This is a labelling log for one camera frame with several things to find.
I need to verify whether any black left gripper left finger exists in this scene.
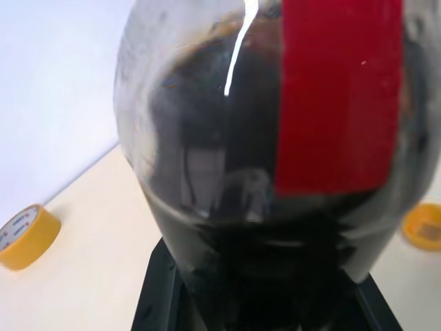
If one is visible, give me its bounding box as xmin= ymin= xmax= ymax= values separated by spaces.
xmin=132 ymin=237 xmax=183 ymax=331

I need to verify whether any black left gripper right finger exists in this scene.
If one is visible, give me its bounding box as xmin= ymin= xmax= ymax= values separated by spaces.
xmin=354 ymin=270 xmax=404 ymax=331

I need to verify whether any dark drink bottle red label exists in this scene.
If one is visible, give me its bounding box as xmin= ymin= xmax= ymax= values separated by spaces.
xmin=113 ymin=0 xmax=435 ymax=285

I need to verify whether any yellow round lid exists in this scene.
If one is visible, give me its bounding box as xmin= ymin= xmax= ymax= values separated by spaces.
xmin=401 ymin=202 xmax=441 ymax=250

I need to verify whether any yellow tape roll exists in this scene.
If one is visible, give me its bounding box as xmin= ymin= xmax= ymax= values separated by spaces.
xmin=0 ymin=203 xmax=62 ymax=271

